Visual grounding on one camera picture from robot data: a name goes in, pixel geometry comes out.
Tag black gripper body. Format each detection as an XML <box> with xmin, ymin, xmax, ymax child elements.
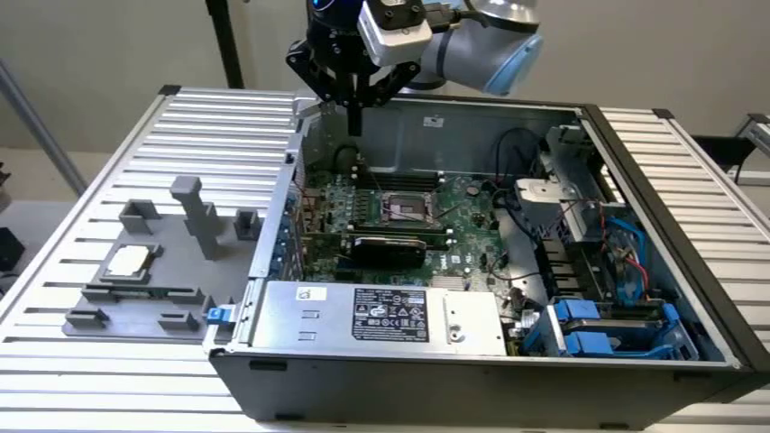
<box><xmin>303</xmin><ymin>0</ymin><xmax>378</xmax><ymax>77</ymax></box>

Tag CPU socket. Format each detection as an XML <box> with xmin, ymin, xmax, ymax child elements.
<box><xmin>375</xmin><ymin>191</ymin><xmax>433</xmax><ymax>226</ymax></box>

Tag silver CPU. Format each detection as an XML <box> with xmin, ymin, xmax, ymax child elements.
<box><xmin>104</xmin><ymin>245</ymin><xmax>162</xmax><ymax>277</ymax></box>

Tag black stand pole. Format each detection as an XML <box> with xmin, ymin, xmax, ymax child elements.
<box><xmin>203</xmin><ymin>0</ymin><xmax>247</xmax><ymax>89</ymax></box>

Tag black RAM slots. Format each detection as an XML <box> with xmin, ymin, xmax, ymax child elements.
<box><xmin>365</xmin><ymin>170</ymin><xmax>442</xmax><ymax>191</ymax></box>

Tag green motherboard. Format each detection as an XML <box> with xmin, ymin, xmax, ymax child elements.
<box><xmin>299</xmin><ymin>173</ymin><xmax>531</xmax><ymax>294</ymax></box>

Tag black graphics card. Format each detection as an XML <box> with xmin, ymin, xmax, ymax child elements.
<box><xmin>343</xmin><ymin>234</ymin><xmax>430</xmax><ymax>272</ymax></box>

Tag silver drive cage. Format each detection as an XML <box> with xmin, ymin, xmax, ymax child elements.
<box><xmin>515</xmin><ymin>124</ymin><xmax>629</xmax><ymax>247</ymax></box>

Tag grey slanted metal pole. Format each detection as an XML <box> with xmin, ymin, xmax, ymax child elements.
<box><xmin>0</xmin><ymin>58</ymin><xmax>90</xmax><ymax>198</ymax></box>

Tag grey parts rack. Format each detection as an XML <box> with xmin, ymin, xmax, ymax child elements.
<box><xmin>62</xmin><ymin>175</ymin><xmax>267</xmax><ymax>347</ymax></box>

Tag silver power supply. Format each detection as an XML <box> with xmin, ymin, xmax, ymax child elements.
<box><xmin>247</xmin><ymin>281</ymin><xmax>507</xmax><ymax>358</ymax></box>

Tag green RAM stick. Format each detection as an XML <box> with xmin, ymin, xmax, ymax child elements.
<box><xmin>112</xmin><ymin>286</ymin><xmax>178</xmax><ymax>301</ymax></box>

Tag blue disk bay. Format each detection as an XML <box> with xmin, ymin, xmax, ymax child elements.
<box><xmin>521</xmin><ymin>295</ymin><xmax>704</xmax><ymax>363</ymax></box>

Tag black box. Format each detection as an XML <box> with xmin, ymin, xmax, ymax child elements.
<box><xmin>0</xmin><ymin>227</ymin><xmax>27</xmax><ymax>272</ymax></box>

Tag black open PC case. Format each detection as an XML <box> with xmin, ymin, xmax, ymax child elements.
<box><xmin>203</xmin><ymin>92</ymin><xmax>770</xmax><ymax>429</ymax></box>

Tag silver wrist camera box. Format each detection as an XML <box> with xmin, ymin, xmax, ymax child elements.
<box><xmin>357</xmin><ymin>0</ymin><xmax>435</xmax><ymax>68</ymax></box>

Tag black thick short wire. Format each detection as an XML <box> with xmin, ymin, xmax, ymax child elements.
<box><xmin>333</xmin><ymin>143</ymin><xmax>363</xmax><ymax>175</ymax></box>

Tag black camera cable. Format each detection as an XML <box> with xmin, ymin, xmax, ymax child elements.
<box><xmin>423</xmin><ymin>0</ymin><xmax>483</xmax><ymax>33</ymax></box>

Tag black looped wire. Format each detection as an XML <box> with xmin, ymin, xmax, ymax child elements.
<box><xmin>494</xmin><ymin>127</ymin><xmax>546</xmax><ymax>189</ymax></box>

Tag blue flat wire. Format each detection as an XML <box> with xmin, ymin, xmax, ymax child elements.
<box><xmin>605</xmin><ymin>215</ymin><xmax>650</xmax><ymax>292</ymax></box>

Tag red thin wire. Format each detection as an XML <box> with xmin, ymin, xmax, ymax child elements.
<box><xmin>601</xmin><ymin>202</ymin><xmax>654</xmax><ymax>301</ymax></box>

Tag aluminium frame profile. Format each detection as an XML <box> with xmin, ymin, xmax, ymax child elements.
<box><xmin>728</xmin><ymin>112</ymin><xmax>770</xmax><ymax>186</ymax></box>

